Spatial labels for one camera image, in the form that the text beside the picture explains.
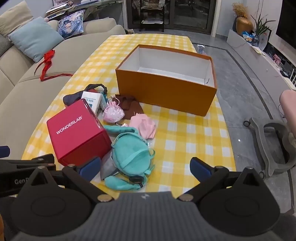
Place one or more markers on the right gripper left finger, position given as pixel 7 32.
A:
pixel 79 177

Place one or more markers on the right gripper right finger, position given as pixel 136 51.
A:
pixel 209 177

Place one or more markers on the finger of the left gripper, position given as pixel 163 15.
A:
pixel 15 165
pixel 4 151

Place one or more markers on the teal plush bag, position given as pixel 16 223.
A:
pixel 131 156

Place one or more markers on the pink embroidered pouch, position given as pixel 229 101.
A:
pixel 113 113

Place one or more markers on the navy blue cap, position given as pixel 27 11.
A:
pixel 94 88

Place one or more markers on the white tissue pack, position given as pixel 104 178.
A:
pixel 93 99

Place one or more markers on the pink cloth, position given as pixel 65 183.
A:
pixel 145 125

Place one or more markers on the brown leather pieces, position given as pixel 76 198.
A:
pixel 129 105

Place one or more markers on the grey cloth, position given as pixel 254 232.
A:
pixel 108 167

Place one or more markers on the red Wonderlab box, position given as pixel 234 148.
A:
pixel 77 135

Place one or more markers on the yellow checkered tablecloth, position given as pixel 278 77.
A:
pixel 179 136

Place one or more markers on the grey chair base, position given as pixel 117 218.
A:
pixel 275 143

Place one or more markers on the red ribbon cloth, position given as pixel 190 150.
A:
pixel 47 62

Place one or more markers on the orange cardboard box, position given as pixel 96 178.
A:
pixel 170 78

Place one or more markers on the pink chair seat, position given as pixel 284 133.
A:
pixel 288 105

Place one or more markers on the light blue cushion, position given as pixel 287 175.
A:
pixel 35 38

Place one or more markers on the white tv cabinet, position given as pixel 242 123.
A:
pixel 261 64

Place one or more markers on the beige cushion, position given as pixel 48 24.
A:
pixel 15 18

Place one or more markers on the anime print cushion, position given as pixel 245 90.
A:
pixel 71 25

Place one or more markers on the gold vase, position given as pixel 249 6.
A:
pixel 243 24

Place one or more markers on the green potted plant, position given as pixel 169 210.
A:
pixel 260 28

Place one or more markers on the black shelf rack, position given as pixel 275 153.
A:
pixel 152 15

